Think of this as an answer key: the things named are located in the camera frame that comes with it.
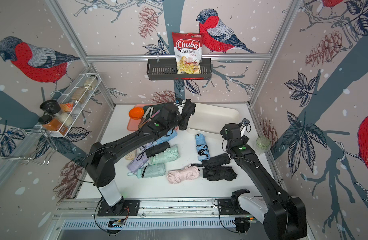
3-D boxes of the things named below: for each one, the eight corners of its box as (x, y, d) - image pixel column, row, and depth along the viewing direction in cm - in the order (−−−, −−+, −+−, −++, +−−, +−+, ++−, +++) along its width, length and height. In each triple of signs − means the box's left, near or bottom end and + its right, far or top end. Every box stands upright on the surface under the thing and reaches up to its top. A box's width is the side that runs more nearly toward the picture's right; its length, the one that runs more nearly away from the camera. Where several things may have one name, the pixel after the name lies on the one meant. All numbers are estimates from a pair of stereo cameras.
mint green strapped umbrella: (128, 179, 84) (126, 178, 82) (130, 168, 88) (128, 166, 86) (165, 175, 85) (164, 173, 83) (165, 164, 89) (164, 162, 87)
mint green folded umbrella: (149, 169, 86) (148, 167, 84) (147, 158, 91) (146, 156, 88) (180, 156, 91) (180, 154, 89) (176, 147, 96) (176, 144, 93)
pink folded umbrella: (169, 187, 81) (168, 185, 77) (167, 174, 85) (166, 172, 82) (200, 177, 84) (200, 175, 80) (196, 165, 89) (196, 162, 85)
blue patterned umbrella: (198, 161, 90) (198, 158, 87) (194, 136, 102) (194, 133, 98) (209, 160, 91) (210, 157, 87) (204, 135, 102) (205, 132, 99)
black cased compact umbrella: (148, 160, 91) (147, 157, 88) (146, 153, 94) (144, 150, 91) (171, 148, 96) (170, 145, 93) (167, 142, 99) (167, 139, 95)
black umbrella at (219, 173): (202, 180, 82) (203, 178, 78) (202, 168, 87) (202, 165, 83) (235, 180, 82) (237, 178, 78) (232, 167, 86) (234, 164, 83)
